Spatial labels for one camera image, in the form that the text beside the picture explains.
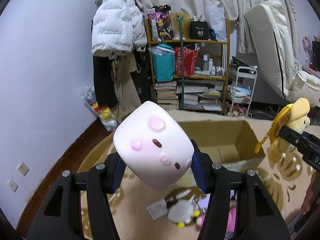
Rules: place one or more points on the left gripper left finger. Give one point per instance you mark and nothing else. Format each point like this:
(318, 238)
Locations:
(75, 196)

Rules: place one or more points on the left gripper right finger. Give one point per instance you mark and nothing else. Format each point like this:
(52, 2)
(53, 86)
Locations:
(257, 216)

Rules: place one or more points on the yellow dog plush toy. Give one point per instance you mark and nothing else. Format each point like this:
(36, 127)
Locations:
(293, 116)

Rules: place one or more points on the pink bear plush toy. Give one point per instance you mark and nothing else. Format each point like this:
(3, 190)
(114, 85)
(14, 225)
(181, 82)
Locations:
(230, 220)

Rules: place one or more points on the white fluffy plush toy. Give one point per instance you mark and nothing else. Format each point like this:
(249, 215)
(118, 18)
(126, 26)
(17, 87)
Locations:
(182, 206)

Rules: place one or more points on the pink marshmallow cube plush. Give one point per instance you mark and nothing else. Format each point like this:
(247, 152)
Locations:
(154, 146)

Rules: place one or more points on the person's right hand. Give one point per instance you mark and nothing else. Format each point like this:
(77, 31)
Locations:
(305, 207)

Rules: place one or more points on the open cardboard box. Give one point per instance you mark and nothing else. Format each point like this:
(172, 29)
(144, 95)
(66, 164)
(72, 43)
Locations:
(230, 143)

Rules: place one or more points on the beige flower-pattern blanket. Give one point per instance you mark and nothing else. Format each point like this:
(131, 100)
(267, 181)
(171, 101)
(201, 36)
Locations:
(286, 181)

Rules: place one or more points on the white rolling cart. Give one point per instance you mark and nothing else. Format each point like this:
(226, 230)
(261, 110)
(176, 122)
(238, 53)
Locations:
(240, 92)

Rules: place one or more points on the pink headphones on stand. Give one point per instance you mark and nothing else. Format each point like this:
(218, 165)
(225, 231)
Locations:
(307, 45)

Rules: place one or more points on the clear bag of toys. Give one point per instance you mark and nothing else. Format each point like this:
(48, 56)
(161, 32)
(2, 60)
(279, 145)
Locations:
(104, 113)

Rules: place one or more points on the cream reclining chair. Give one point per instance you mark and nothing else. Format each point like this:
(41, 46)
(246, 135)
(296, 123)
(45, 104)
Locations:
(276, 61)

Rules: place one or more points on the wooden bookshelf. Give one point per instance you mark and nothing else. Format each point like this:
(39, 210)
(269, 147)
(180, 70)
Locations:
(224, 57)

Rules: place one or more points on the red shopping bag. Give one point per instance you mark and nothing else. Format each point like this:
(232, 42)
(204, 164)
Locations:
(190, 58)

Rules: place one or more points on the stack of books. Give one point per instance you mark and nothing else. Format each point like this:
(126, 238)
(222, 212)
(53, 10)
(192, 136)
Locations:
(165, 93)

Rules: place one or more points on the white plastic bag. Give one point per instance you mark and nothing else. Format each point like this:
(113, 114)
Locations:
(215, 17)

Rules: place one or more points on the black box marked 40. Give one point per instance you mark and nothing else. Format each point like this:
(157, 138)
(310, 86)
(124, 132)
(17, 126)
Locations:
(198, 30)

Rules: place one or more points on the beige trench coat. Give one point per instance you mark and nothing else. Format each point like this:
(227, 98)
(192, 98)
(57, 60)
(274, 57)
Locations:
(124, 87)

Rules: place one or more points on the teal shopping bag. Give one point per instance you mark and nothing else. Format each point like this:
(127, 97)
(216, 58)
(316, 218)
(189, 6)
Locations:
(163, 57)

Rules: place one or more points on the green pole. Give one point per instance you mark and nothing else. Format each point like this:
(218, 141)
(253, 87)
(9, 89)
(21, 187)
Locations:
(179, 20)

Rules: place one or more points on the white puffer jacket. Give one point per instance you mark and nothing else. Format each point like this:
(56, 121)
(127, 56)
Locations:
(118, 29)

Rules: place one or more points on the wall power socket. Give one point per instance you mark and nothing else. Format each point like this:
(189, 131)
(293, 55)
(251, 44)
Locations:
(12, 185)
(23, 168)

